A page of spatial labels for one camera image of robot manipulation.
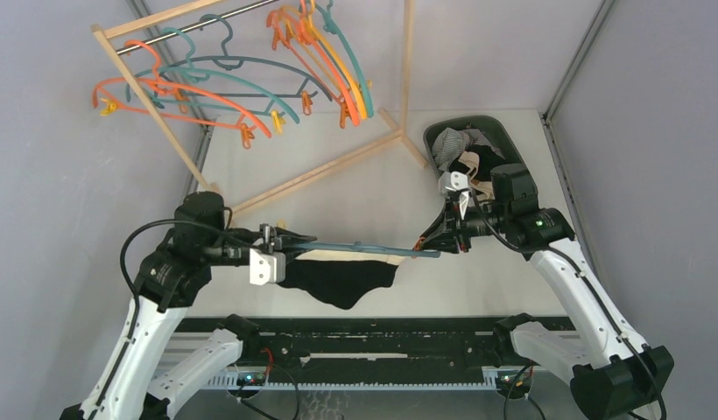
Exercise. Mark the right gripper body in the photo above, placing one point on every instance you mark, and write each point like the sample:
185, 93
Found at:
465, 222

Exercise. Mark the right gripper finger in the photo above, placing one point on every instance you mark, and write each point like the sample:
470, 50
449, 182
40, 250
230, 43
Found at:
437, 228
449, 247

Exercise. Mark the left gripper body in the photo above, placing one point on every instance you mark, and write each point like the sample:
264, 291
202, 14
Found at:
233, 250

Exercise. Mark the teal hanger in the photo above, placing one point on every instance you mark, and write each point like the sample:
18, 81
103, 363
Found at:
331, 27
231, 81
358, 247

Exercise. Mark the slate blue clip hanger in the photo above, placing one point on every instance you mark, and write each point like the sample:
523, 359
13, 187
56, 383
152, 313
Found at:
278, 80

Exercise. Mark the teal hanger front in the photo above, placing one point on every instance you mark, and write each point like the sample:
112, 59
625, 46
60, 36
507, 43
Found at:
231, 81

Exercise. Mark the orange clip hanger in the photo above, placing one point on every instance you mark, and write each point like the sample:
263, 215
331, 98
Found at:
161, 91

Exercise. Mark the black underwear beige waistband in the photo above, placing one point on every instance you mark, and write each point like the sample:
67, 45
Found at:
477, 164

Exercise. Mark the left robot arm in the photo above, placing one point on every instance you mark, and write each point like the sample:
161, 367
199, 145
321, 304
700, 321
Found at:
165, 264

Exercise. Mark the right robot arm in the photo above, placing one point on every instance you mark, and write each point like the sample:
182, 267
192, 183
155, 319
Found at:
612, 370

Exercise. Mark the orange hanger on rack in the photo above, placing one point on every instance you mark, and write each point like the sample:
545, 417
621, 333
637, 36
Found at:
295, 29

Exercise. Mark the teal hanger back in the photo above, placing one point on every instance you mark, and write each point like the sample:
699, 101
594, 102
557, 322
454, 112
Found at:
331, 27

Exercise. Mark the yellow hanger on rack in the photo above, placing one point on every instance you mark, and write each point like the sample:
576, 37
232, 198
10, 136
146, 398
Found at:
332, 39

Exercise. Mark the dark green laundry basket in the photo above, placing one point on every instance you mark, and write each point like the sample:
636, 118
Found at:
498, 133

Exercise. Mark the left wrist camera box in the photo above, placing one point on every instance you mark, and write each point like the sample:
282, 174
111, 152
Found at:
266, 268

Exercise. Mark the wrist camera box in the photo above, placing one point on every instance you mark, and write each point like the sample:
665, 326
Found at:
452, 182
266, 268

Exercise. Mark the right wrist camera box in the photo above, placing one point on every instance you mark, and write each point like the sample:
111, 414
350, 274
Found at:
452, 182

